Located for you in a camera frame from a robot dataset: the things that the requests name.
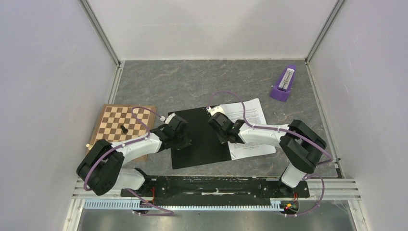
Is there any printed paper sheet top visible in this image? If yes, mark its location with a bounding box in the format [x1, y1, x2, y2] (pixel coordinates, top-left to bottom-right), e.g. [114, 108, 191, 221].
[221, 98, 276, 160]

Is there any teal folder black inside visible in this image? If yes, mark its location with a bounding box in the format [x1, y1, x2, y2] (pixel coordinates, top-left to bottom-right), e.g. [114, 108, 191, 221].
[171, 107, 231, 169]

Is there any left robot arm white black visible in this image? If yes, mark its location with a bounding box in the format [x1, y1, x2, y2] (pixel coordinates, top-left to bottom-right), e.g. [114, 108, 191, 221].
[76, 113, 191, 196]

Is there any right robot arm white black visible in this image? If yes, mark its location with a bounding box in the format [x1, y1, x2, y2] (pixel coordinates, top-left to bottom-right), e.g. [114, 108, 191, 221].
[208, 112, 333, 196]

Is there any black chess piece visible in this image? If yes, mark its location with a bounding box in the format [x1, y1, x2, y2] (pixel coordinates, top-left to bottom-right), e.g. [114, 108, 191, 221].
[120, 125, 128, 134]

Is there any wooden chessboard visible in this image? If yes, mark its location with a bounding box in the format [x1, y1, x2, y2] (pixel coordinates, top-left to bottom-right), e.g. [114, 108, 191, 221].
[89, 104, 157, 146]

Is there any purple metronome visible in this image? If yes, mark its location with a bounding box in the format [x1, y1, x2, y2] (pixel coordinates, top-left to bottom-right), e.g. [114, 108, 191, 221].
[269, 64, 296, 102]

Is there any white chess pawn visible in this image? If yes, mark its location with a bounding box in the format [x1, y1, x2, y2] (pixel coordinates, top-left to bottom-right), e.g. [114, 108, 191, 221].
[86, 143, 93, 150]

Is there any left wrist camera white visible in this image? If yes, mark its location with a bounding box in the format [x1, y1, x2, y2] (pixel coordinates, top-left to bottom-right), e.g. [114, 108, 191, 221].
[160, 113, 176, 124]

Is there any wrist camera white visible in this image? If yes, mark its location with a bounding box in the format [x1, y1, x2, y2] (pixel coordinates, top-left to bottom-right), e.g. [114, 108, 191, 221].
[160, 113, 176, 124]
[206, 105, 225, 116]

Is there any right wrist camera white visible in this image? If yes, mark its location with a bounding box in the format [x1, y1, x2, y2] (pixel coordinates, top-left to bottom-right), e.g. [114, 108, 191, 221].
[206, 105, 225, 116]

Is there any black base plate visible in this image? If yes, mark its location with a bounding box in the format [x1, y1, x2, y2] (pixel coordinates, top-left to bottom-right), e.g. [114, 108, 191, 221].
[135, 176, 310, 206]

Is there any white toothed cable duct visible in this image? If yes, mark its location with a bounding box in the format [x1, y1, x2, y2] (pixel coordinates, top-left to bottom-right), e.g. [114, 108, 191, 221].
[84, 199, 284, 212]

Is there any aluminium frame rail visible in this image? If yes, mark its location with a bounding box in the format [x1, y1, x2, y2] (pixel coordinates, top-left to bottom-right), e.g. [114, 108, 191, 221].
[72, 178, 361, 201]

